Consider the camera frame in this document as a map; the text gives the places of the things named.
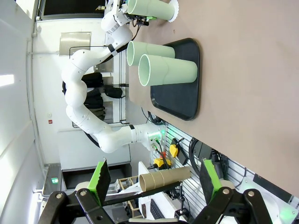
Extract black plastic serving tray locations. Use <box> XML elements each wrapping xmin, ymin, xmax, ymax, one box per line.
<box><xmin>150</xmin><ymin>38</ymin><xmax>201</xmax><ymax>121</ymax></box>

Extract black hanging bag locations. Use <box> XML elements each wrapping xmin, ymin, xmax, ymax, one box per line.
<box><xmin>103</xmin><ymin>87</ymin><xmax>124</xmax><ymax>99</ymax></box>

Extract yellow red-button emergency stop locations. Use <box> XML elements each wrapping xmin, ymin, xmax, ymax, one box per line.
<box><xmin>153</xmin><ymin>157</ymin><xmax>172</xmax><ymax>169</ymax></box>

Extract brown cardboard tube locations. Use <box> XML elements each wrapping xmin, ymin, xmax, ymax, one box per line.
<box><xmin>139</xmin><ymin>166</ymin><xmax>192</xmax><ymax>192</ymax></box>

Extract grey slotted mounting plate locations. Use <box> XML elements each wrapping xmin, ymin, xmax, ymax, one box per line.
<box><xmin>149</xmin><ymin>123</ymin><xmax>299</xmax><ymax>224</ymax></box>

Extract yellow pendant box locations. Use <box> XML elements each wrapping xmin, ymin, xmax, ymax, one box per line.
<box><xmin>170</xmin><ymin>144</ymin><xmax>180</xmax><ymax>158</ymax></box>

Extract pale green plastic cup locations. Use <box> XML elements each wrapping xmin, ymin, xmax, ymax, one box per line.
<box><xmin>126</xmin><ymin>41</ymin><xmax>176</xmax><ymax>67</ymax></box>
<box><xmin>127</xmin><ymin>0</ymin><xmax>176</xmax><ymax>21</ymax></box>
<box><xmin>138</xmin><ymin>54</ymin><xmax>198</xmax><ymax>86</ymax></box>

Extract white scalloped coaster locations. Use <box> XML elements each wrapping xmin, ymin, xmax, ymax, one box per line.
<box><xmin>167</xmin><ymin>0</ymin><xmax>179</xmax><ymax>23</ymax></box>

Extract white desk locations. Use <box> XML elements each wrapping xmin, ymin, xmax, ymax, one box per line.
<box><xmin>137</xmin><ymin>161</ymin><xmax>189</xmax><ymax>224</ymax></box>

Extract black jointed stand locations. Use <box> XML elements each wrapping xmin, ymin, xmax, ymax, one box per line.
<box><xmin>174</xmin><ymin>183</ymin><xmax>190</xmax><ymax>218</ymax></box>

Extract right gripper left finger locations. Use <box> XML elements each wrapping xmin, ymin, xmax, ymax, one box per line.
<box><xmin>37</xmin><ymin>159</ymin><xmax>115</xmax><ymax>224</ymax></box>

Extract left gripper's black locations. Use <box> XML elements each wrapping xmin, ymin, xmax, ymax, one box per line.
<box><xmin>121</xmin><ymin>9</ymin><xmax>157</xmax><ymax>26</ymax></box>

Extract small silver wall panel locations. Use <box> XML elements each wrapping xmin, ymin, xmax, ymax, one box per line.
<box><xmin>94</xmin><ymin>56</ymin><xmax>114</xmax><ymax>73</ymax></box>

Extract black coiled cable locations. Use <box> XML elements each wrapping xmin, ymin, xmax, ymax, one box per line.
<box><xmin>188</xmin><ymin>137</ymin><xmax>206</xmax><ymax>174</ymax></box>

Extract black keyboard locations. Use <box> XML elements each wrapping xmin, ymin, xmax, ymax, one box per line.
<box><xmin>150</xmin><ymin>198</ymin><xmax>162</xmax><ymax>220</ymax></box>

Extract wooden shelf frame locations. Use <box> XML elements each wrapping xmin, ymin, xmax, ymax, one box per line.
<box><xmin>117</xmin><ymin>176</ymin><xmax>141</xmax><ymax>218</ymax></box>

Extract black hanging jackets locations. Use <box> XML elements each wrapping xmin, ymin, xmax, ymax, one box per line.
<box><xmin>81</xmin><ymin>72</ymin><xmax>105</xmax><ymax>117</ymax></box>

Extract black box under table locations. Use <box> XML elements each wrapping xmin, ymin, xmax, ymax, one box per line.
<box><xmin>193</xmin><ymin>140</ymin><xmax>212</xmax><ymax>164</ymax></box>

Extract black metal clothes rack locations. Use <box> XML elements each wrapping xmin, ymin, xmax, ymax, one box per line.
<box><xmin>69</xmin><ymin>45</ymin><xmax>130</xmax><ymax>128</ymax></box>

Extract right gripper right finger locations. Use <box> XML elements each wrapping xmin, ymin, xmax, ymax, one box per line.
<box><xmin>191</xmin><ymin>158</ymin><xmax>274</xmax><ymax>224</ymax></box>

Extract large silver wall panel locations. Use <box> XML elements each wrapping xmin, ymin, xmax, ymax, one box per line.
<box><xmin>59</xmin><ymin>32</ymin><xmax>92</xmax><ymax>56</ymax></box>

